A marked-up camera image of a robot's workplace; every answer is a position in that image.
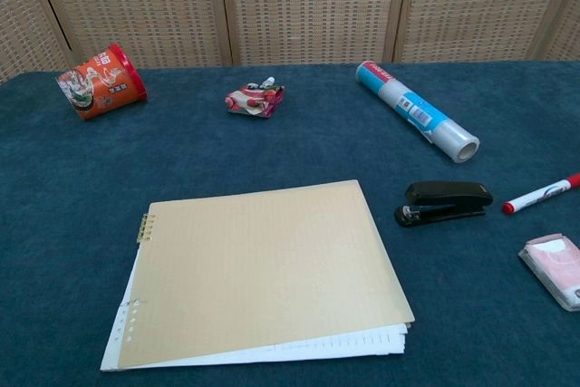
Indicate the black stapler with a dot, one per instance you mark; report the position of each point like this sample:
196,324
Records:
446,200

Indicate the blue tablecloth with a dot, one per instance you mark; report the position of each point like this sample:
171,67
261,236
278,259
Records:
290,156

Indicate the crumpled drink pouch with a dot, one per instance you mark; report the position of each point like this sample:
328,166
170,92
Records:
254,99

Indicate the yellow loose-leaf notebook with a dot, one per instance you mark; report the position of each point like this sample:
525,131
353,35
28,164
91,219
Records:
267,264

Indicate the plastic wrap roll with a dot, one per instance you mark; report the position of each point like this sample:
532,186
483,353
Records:
414,108

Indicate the woven bamboo folding screen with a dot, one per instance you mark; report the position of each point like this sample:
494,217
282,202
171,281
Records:
290,2

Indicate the orange instant noodle cup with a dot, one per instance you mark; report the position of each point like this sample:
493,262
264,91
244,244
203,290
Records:
102,85

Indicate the red whiteboard marker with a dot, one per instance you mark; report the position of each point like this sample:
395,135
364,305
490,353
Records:
541,194

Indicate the pink tissue packet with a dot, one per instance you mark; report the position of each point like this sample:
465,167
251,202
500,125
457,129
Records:
555,269

